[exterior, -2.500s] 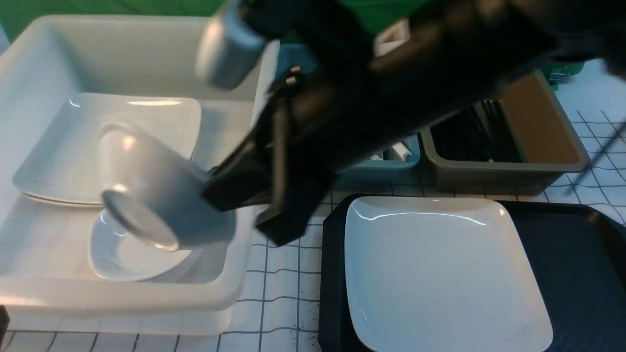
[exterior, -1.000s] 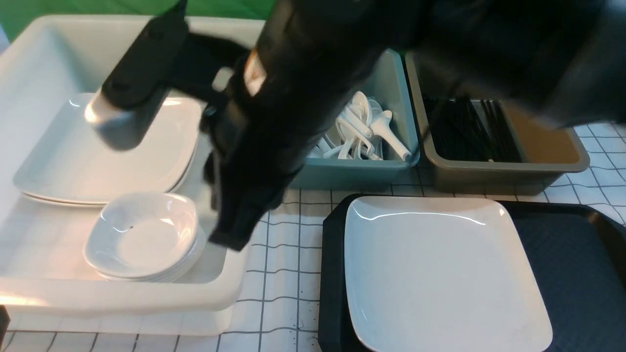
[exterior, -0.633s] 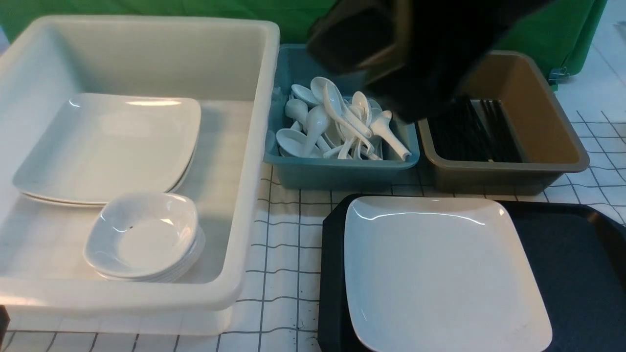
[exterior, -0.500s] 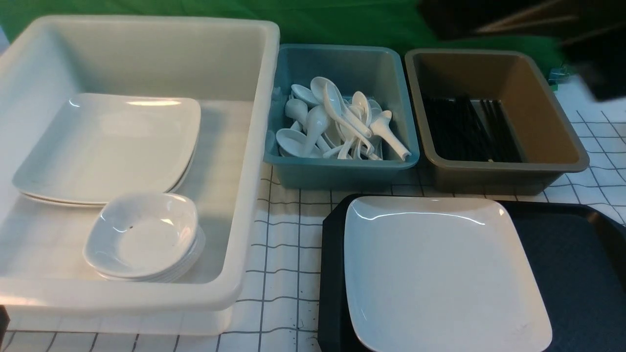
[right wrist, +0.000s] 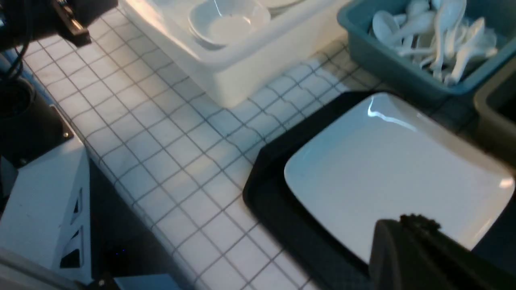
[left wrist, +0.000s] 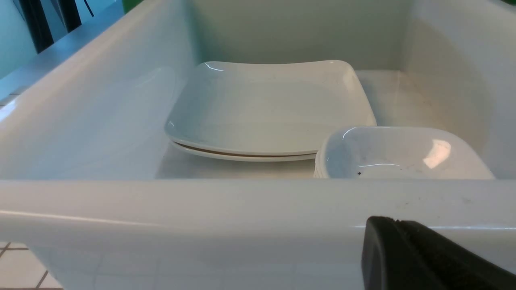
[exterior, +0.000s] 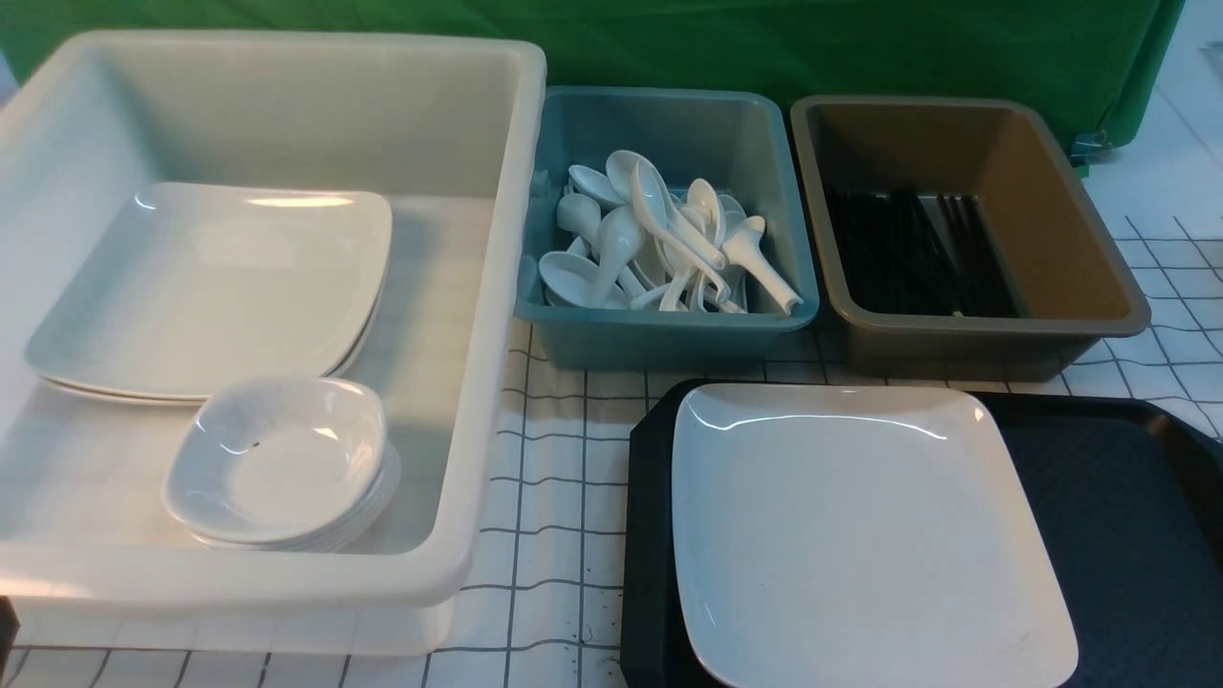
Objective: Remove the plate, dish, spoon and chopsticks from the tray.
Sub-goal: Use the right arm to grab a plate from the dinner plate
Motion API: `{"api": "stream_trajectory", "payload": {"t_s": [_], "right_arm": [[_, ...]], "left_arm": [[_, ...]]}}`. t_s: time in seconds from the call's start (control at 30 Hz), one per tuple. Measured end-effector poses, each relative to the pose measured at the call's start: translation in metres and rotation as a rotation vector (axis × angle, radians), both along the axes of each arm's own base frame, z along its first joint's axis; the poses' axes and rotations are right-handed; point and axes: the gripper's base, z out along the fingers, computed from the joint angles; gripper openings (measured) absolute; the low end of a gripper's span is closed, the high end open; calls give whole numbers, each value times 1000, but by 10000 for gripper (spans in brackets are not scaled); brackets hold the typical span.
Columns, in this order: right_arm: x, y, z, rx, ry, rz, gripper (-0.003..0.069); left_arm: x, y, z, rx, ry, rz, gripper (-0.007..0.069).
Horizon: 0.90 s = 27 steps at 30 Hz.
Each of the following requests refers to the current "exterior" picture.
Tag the white ceramic spoon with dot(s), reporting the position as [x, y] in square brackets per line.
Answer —
[679, 234]

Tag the large white square plate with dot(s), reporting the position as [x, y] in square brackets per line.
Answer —
[859, 536]

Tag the white bowl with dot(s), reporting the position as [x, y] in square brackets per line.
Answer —
[276, 461]
[333, 538]

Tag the top white plate in tub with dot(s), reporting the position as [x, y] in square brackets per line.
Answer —
[193, 287]

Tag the white plate in tub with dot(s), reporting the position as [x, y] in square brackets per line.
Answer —
[193, 287]
[337, 371]

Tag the lower white plate in tub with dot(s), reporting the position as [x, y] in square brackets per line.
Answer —
[337, 371]

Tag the white spoon front left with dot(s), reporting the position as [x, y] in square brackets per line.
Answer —
[567, 278]

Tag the white spoon far left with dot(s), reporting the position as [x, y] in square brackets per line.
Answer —
[612, 240]

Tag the teal plastic bin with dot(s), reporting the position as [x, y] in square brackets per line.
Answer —
[739, 143]

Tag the white grid tablecloth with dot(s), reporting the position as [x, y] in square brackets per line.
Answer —
[542, 605]

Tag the pile of black chopsticks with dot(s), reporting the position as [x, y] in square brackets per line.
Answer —
[903, 253]

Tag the large white plastic tub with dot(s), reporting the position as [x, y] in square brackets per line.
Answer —
[445, 128]

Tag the brown plastic bin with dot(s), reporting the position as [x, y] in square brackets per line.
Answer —
[1071, 280]

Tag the white bowl in tub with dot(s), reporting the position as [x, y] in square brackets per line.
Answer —
[333, 538]

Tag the metal binder clip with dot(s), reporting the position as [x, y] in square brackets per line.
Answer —
[1090, 147]

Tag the black serving tray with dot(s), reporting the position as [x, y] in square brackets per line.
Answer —
[1126, 496]

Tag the green cloth backdrop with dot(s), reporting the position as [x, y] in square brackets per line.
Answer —
[1084, 66]

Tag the white spoon right handle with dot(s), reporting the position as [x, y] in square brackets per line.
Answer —
[742, 248]

